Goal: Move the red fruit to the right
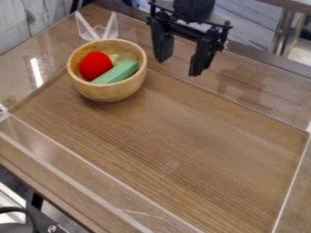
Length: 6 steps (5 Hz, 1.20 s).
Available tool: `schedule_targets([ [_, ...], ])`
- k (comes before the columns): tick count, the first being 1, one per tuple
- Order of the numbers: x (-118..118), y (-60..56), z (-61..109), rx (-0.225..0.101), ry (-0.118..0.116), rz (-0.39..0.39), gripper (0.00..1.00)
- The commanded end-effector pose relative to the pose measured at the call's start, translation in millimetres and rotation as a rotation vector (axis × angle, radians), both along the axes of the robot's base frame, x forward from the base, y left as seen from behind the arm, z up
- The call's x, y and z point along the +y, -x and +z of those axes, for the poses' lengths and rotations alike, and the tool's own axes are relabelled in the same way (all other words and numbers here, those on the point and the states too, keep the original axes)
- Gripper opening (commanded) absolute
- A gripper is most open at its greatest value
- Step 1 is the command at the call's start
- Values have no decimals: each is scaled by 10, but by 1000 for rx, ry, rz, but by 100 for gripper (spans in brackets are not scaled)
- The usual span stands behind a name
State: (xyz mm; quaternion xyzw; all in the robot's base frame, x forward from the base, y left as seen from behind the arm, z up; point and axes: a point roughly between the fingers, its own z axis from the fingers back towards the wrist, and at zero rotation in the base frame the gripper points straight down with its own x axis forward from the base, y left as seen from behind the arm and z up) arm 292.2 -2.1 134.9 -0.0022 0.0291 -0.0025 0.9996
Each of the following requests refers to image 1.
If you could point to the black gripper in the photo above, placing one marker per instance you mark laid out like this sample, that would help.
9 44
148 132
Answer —
189 19

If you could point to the wooden bowl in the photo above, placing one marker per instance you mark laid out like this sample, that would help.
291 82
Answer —
119 90

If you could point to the red fruit with green leaf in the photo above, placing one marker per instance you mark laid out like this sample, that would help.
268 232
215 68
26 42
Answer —
94 64

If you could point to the green rectangular block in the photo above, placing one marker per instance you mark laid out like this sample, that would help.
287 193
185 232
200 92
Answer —
120 72

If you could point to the black table leg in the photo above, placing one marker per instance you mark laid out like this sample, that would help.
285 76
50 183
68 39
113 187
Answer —
36 201

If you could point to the metal frame in background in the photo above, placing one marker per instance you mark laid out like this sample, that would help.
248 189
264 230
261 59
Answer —
288 29

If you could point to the clear acrylic tray wall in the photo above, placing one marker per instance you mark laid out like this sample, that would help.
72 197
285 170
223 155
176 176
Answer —
98 201

